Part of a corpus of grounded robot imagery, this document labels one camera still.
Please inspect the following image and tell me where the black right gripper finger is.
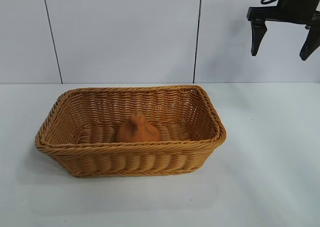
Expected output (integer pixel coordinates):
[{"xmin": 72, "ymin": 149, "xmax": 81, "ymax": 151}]
[
  {"xmin": 299, "ymin": 26, "xmax": 320, "ymax": 61},
  {"xmin": 251, "ymin": 19, "xmax": 269, "ymax": 57}
]

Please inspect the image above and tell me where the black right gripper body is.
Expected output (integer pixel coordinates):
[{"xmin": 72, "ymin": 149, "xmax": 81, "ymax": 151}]
[{"xmin": 246, "ymin": 0, "xmax": 320, "ymax": 30}]

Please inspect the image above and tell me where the wrinkled orange fruit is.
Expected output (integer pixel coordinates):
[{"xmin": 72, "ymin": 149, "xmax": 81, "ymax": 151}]
[{"xmin": 115, "ymin": 111, "xmax": 163, "ymax": 144}]

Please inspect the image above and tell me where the woven wicker basket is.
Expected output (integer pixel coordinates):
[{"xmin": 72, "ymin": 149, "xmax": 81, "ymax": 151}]
[{"xmin": 34, "ymin": 85, "xmax": 228, "ymax": 179}]

